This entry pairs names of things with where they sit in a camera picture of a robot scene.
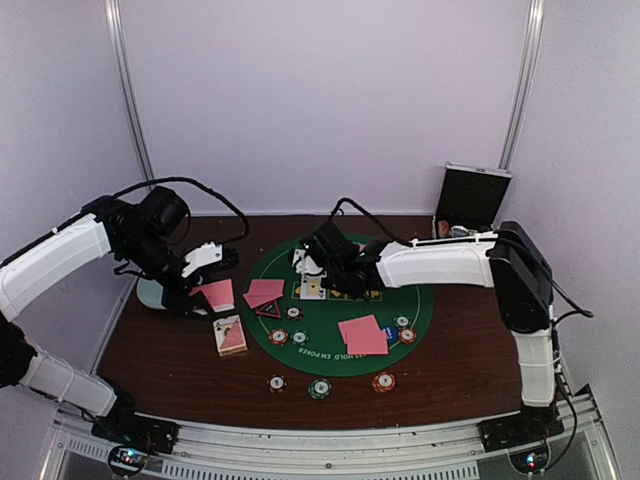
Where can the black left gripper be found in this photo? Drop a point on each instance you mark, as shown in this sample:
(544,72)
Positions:
(173,301)

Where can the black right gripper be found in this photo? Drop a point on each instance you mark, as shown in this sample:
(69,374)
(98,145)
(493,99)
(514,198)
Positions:
(357,245)

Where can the five of diamonds card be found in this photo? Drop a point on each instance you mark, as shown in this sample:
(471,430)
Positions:
(304,265)

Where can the red-backed playing card deck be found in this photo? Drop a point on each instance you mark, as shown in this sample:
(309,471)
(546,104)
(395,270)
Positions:
(219,294)

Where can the blue small blind button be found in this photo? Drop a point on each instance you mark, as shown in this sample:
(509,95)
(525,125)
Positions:
(391,333)

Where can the black red triangular dealer marker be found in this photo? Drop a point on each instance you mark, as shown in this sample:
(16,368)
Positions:
(269,310)

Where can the orange chip stack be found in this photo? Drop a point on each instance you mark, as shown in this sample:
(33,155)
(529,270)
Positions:
(383,382)

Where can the green chip stack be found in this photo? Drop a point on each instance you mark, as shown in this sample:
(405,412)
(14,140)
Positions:
(319,389)

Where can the red black chip stack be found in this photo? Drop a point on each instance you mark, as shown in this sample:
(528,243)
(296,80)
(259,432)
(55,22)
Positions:
(277,384)

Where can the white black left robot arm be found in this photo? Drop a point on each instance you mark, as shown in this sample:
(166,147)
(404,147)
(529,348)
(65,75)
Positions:
(134,233)

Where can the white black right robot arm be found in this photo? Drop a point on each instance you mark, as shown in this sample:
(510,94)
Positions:
(505,260)

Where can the light blue flower plate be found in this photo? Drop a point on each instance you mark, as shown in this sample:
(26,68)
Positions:
(150,294)

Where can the round green poker mat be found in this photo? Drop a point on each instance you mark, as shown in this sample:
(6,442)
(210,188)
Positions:
(325,353)

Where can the chips inside case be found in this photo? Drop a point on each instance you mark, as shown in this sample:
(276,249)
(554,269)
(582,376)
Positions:
(445,230)

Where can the gold playing card box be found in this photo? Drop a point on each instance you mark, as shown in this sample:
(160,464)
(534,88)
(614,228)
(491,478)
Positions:
(229,335)

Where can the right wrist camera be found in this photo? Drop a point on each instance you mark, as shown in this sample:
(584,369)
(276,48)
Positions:
(327,242)

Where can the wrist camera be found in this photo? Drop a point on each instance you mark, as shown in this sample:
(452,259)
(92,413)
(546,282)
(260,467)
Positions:
(327,242)
(207,255)

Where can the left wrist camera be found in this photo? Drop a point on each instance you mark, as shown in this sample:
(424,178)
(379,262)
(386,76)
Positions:
(207,255)

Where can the metal front rail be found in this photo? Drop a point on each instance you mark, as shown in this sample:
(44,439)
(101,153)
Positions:
(452,450)

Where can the left aluminium frame post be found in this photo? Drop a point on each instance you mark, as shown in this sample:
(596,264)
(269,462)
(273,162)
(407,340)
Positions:
(117,37)

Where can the aluminium frame post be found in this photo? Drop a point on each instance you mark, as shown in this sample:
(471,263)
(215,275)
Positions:
(117,37)
(527,70)

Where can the right aluminium frame post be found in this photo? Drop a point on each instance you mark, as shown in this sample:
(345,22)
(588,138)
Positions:
(527,70)

